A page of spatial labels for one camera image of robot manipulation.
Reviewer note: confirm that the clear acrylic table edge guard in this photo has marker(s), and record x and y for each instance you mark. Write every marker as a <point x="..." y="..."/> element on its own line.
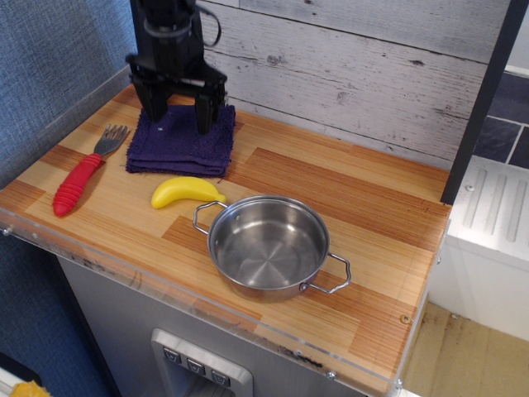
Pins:
<point x="123" y="304"/>

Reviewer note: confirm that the yellow object at corner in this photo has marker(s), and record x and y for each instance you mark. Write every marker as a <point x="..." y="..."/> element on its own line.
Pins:
<point x="29" y="389"/>

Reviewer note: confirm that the white toy sink drainboard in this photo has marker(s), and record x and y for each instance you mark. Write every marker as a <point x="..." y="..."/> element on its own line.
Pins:
<point x="491" y="207"/>

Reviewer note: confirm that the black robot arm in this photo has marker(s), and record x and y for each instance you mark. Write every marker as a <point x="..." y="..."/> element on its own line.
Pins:
<point x="164" y="10"/>

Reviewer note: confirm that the red handled metal fork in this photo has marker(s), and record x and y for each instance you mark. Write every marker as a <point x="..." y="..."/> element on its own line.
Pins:
<point x="73" y="186"/>

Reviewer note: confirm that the yellow toy banana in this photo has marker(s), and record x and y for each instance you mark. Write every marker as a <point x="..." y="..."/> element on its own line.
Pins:
<point x="185" y="187"/>

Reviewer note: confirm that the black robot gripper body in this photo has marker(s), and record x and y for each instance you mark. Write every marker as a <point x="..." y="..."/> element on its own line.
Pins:
<point x="174" y="54"/>

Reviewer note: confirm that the small stainless steel pot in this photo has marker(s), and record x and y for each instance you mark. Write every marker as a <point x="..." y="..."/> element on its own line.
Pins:
<point x="269" y="248"/>

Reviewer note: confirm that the purple towel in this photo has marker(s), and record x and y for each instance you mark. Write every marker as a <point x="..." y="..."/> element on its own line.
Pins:
<point x="173" y="145"/>

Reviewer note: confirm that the black right frame post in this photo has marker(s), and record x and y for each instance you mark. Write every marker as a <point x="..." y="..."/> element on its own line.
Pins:
<point x="492" y="77"/>

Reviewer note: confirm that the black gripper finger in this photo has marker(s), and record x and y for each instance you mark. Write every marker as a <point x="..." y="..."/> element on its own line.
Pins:
<point x="208" y="103"/>
<point x="152" y="94"/>

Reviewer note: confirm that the silver toy fridge dispenser panel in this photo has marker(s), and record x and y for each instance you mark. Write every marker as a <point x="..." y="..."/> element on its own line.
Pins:
<point x="187" y="369"/>

